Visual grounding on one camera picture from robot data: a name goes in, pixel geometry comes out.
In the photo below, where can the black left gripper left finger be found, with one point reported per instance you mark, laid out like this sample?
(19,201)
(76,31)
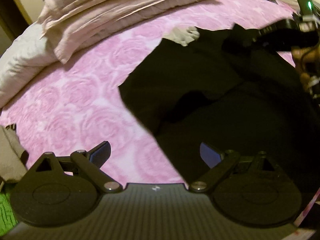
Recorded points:
(62,190)

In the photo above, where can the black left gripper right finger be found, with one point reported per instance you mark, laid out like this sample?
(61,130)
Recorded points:
(253,191)

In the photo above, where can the black garment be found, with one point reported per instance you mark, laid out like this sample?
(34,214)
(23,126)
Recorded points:
(233,96)

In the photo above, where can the right hand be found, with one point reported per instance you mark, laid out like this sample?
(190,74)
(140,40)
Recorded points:
(301,58)

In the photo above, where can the grey cloth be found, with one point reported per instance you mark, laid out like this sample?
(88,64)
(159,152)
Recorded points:
(13,155)

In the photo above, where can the pink floral bedspread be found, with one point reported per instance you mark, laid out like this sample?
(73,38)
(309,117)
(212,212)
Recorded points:
(75,106)

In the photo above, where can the grey white sock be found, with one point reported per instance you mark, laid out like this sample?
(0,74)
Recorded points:
(183,36)

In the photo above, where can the white striped sheet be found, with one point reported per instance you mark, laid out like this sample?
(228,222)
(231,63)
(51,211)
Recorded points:
(23,60)

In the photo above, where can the folded pink duvet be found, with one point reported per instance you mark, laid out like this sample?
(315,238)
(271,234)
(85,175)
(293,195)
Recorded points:
(69,23)

